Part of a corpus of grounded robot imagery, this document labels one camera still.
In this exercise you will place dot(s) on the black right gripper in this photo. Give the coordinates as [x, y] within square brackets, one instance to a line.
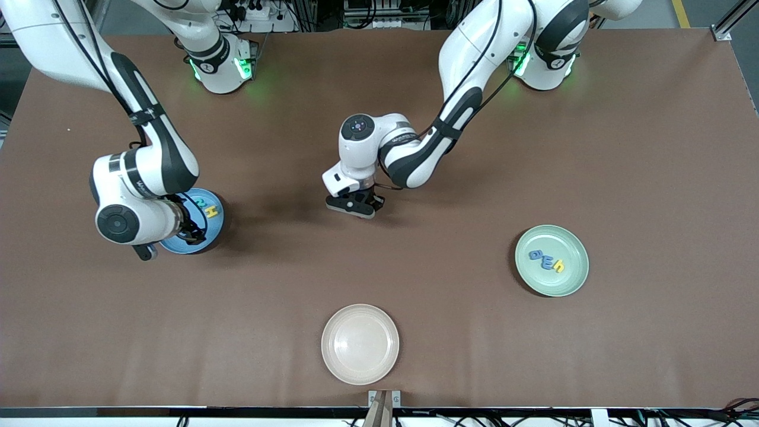
[188, 225]

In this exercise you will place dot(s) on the yellow foam letter H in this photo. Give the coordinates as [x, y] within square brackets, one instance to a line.
[211, 212]

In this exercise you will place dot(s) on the blue foam letter m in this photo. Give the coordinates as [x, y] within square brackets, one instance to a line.
[547, 262]

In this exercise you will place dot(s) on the yellow lowercase foam letter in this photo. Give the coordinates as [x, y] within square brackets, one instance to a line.
[558, 266]

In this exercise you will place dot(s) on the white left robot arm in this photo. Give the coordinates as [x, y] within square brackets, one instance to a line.
[415, 154]

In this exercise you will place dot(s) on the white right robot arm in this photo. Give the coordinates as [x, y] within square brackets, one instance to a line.
[142, 172]

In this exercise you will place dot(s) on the blue plate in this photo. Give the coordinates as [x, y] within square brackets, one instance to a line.
[216, 228]

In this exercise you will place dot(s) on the beige plate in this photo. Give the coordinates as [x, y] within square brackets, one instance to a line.
[360, 344]

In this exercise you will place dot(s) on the green plate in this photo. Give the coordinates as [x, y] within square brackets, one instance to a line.
[563, 284]

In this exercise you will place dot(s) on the brown table cover sheet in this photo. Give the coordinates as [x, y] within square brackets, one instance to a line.
[415, 332]

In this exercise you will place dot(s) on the black table edge strip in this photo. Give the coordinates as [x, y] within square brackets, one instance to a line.
[178, 411]

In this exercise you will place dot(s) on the black equipment rack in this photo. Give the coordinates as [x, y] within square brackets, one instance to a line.
[385, 15]

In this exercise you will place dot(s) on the white power strip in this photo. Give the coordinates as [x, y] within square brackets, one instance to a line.
[258, 12]

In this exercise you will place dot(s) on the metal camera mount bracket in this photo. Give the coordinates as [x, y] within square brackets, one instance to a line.
[383, 409]

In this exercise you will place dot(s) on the aluminium frame profile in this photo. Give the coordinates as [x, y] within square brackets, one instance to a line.
[721, 34]

